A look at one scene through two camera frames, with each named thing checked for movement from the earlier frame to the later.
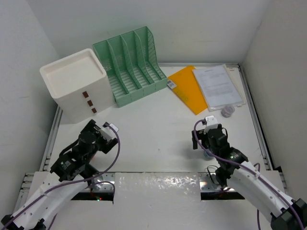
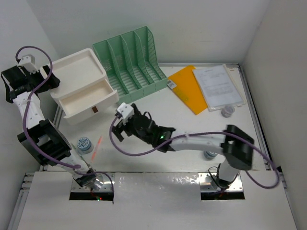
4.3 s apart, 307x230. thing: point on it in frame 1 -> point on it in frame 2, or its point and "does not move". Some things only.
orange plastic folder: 184,83 does not move
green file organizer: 132,64 does not move
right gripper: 201,135 -> 125,126
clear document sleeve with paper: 217,87 does not move
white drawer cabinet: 79,84 does not move
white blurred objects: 211,122 -> 125,111
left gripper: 106,145 -> 52,83
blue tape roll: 207,156 does not move
